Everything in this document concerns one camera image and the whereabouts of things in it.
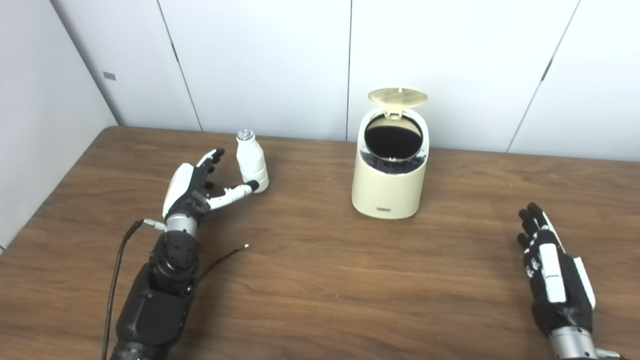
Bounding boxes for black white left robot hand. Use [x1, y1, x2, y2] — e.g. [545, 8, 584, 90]
[162, 148, 260, 223]

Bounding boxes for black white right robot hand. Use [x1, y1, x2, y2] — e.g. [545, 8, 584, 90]
[517, 202, 597, 337]

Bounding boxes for small white plastic bottle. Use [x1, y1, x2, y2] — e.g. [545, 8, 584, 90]
[236, 128, 270, 193]

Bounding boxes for cream-colored bin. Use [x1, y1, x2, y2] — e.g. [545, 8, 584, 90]
[351, 106, 430, 220]

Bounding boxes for round cream bin lid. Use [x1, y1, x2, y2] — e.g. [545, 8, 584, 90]
[368, 87, 429, 121]

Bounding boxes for thin black loose wire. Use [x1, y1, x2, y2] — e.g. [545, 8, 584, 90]
[197, 244, 250, 281]

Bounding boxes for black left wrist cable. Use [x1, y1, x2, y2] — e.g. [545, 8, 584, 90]
[101, 218, 167, 360]

